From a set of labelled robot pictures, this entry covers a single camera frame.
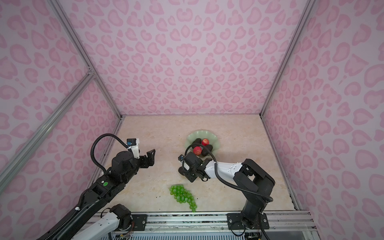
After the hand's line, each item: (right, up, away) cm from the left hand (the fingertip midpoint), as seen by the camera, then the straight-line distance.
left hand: (147, 148), depth 74 cm
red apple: (+30, +1, +26) cm, 39 cm away
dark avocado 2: (+29, -5, +21) cm, 36 cm away
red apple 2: (+25, -4, +21) cm, 33 cm away
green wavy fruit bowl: (+28, +5, +29) cm, 41 cm away
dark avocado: (+25, +1, +27) cm, 36 cm away
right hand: (+20, -16, +14) cm, 29 cm away
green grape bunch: (+17, -26, +4) cm, 31 cm away
